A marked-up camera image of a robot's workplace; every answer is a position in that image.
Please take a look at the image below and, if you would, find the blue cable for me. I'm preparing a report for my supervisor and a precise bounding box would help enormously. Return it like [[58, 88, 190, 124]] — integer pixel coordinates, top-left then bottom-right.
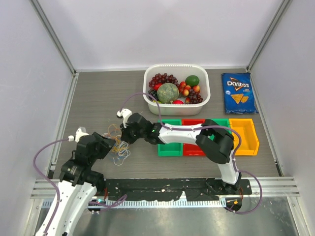
[[108, 145, 128, 160]]

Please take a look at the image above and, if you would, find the white cable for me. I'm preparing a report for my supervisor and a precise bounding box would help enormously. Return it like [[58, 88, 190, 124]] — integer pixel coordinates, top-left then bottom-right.
[[102, 132, 131, 166]]

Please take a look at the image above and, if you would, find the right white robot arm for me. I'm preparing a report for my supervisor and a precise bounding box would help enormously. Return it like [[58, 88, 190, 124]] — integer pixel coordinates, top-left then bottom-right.
[[117, 109, 242, 194]]

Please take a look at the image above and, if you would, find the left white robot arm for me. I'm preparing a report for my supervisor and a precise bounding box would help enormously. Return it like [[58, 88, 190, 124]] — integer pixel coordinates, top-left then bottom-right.
[[36, 128, 116, 236]]

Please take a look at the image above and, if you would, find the dark blue grape bunch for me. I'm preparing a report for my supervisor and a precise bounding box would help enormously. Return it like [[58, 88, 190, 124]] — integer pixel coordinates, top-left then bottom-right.
[[148, 89, 158, 101]]

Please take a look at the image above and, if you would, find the left green plastic bin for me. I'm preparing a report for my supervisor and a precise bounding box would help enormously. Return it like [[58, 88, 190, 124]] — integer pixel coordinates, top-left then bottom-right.
[[157, 119, 183, 157]]

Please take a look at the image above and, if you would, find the green plastic bin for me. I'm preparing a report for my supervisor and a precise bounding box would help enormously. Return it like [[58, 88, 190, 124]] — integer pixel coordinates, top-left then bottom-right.
[[157, 119, 183, 157], [205, 118, 234, 156]]

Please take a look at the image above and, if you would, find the green speckled melon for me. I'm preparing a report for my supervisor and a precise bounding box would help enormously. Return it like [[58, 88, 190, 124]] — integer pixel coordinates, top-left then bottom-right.
[[157, 83, 179, 104]]

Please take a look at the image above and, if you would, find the red apple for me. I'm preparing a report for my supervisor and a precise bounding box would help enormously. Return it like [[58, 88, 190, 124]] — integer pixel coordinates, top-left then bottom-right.
[[173, 100, 184, 105]]

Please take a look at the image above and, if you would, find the red plastic bin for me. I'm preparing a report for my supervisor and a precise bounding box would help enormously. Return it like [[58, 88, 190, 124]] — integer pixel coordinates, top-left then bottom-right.
[[182, 119, 205, 156]]

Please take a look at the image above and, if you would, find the white plastic fruit basket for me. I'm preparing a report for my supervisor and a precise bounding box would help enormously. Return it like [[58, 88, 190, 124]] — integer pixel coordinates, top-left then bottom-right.
[[143, 64, 211, 116]]

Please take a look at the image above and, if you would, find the red yellow cherry cluster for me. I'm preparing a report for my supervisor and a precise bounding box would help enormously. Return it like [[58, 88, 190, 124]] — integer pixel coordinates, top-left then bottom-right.
[[179, 81, 200, 97]]

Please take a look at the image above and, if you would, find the dark red grape bunch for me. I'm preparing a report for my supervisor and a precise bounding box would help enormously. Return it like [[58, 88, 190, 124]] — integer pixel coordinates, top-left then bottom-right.
[[184, 89, 203, 104]]

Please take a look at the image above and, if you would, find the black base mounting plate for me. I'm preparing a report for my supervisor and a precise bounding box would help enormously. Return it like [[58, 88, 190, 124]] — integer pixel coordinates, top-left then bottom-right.
[[104, 178, 252, 202]]

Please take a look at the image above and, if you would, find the green lime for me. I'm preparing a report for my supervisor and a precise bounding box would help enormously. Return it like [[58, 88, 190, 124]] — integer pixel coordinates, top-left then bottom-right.
[[185, 75, 200, 87]]

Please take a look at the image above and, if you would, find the right green plastic bin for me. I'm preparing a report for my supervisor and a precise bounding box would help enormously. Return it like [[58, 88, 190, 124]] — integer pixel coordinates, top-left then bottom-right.
[[205, 118, 234, 156]]

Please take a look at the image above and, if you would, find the blue Doritos chip bag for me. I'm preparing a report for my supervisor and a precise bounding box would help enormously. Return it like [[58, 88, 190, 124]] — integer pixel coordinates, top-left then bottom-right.
[[221, 73, 258, 114]]

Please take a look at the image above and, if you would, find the yellow plastic bin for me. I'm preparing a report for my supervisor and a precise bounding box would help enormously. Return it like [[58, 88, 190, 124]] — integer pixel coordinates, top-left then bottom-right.
[[229, 118, 259, 156]]

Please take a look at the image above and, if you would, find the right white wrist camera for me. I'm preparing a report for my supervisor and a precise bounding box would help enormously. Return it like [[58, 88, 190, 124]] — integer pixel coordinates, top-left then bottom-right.
[[116, 108, 132, 128]]

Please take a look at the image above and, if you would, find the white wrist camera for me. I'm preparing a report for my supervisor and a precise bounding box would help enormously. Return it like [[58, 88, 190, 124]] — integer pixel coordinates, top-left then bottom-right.
[[116, 108, 132, 128], [67, 126, 89, 143]]

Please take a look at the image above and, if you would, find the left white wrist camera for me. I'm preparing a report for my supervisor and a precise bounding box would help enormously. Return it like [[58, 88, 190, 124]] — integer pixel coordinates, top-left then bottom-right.
[[67, 126, 89, 143]]

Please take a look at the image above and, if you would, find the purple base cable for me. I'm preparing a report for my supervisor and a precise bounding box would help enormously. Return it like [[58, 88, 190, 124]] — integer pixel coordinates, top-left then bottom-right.
[[93, 193, 128, 212]]

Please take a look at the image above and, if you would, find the white slotted cable duct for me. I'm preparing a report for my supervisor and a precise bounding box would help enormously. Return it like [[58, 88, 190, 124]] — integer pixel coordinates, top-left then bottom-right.
[[41, 198, 227, 209]]

